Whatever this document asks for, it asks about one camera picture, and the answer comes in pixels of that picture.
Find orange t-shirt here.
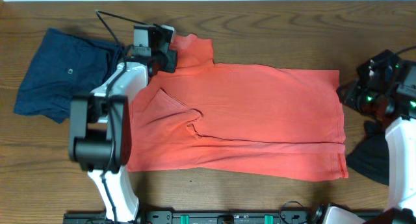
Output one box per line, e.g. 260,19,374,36
127,34,348,181

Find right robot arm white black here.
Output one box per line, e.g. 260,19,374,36
315,50,415,224

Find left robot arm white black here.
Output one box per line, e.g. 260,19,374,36
63,25,177,223

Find black folded garment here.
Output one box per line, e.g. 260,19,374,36
346,121,389,186

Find navy blue folded shorts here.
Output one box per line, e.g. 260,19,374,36
14,28,122,123

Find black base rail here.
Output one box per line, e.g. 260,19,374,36
62,209,326,224

